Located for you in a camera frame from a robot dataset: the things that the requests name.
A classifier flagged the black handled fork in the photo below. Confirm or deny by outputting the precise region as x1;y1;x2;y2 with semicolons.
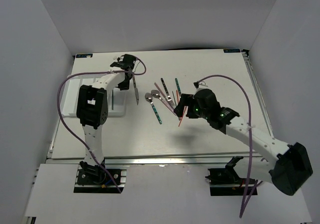
160;78;175;108

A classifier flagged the right blue table label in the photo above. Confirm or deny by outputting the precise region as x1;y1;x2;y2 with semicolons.
223;49;241;53

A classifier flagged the blue table label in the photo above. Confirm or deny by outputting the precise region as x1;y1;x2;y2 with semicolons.
223;49;241;53
75;53;93;58

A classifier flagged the white divided plastic tray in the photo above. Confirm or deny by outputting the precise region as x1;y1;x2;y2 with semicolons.
60;74;127;118

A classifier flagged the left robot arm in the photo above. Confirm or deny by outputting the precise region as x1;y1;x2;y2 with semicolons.
76;54;137;183

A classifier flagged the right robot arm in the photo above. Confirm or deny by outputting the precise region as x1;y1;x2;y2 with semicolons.
174;89;313;196

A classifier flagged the black handled table knife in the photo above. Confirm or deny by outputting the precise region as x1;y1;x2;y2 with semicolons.
132;75;140;105

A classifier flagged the teal handled fork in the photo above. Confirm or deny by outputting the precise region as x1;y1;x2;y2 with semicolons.
174;78;181;95

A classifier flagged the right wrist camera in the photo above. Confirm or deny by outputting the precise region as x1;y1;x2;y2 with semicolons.
193;82;208;89

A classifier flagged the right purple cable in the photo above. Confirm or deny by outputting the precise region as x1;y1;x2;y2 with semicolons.
196;74;263;219

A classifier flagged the pink handled spoon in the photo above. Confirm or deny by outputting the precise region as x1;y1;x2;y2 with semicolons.
151;90;176;115

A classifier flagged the left blue table label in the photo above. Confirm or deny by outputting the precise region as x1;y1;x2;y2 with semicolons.
75;53;93;58

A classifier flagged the teal handled spoon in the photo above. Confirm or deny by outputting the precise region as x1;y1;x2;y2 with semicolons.
145;93;162;124

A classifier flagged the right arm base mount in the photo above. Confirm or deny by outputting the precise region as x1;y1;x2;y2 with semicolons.
205;156;246;196

